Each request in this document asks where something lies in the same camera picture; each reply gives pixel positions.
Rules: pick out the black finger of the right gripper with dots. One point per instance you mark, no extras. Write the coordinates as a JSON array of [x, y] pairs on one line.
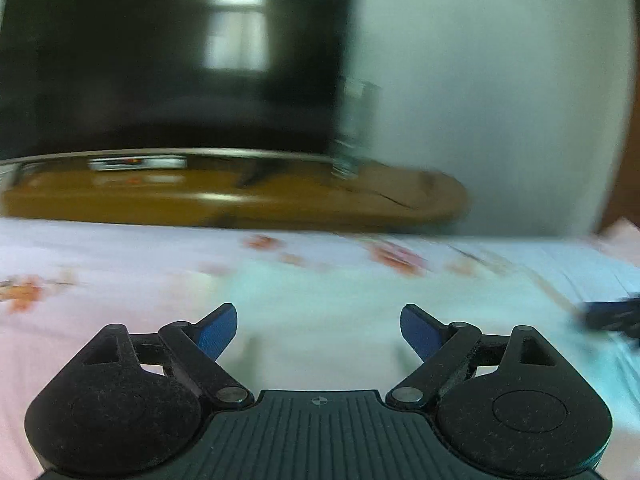
[[621, 316]]

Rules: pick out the pink floral bed sheet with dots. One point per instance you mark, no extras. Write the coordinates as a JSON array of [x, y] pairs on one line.
[[61, 282]]

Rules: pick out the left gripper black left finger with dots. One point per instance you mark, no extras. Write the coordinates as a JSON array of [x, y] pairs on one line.
[[193, 350]]

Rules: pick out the wooden TV stand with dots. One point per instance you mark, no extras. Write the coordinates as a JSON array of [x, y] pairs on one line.
[[237, 194]]

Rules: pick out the white knit sweater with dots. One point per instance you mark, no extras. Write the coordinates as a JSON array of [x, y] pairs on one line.
[[336, 328]]

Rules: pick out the silver set-top box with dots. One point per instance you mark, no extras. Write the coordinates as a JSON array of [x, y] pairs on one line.
[[164, 162]]

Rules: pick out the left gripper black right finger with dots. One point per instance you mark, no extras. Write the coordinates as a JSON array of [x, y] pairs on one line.
[[445, 351]]

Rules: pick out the curved black television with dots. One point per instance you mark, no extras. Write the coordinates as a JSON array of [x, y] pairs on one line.
[[161, 75]]

